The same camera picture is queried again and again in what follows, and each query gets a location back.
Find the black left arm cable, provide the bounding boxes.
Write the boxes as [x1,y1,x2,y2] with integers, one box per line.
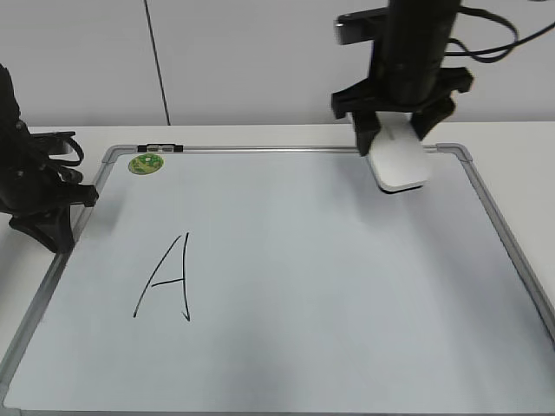
[25,131,86,185]

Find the white board with grey frame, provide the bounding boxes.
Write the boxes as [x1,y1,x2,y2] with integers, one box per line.
[1,145,554,415]

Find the green round magnet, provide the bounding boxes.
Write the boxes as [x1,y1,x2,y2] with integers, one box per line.
[127,153,164,176]

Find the white board eraser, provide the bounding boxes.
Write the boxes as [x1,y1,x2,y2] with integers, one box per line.
[368,120,431,193]

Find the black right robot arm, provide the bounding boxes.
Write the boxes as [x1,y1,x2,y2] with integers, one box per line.
[331,0,473,156]

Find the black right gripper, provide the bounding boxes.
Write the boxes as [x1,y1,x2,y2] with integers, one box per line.
[331,47,473,156]

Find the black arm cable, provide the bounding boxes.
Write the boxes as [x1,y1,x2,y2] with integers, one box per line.
[444,0,555,64]
[25,131,86,185]

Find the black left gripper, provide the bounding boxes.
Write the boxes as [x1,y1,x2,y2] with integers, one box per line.
[1,67,99,253]

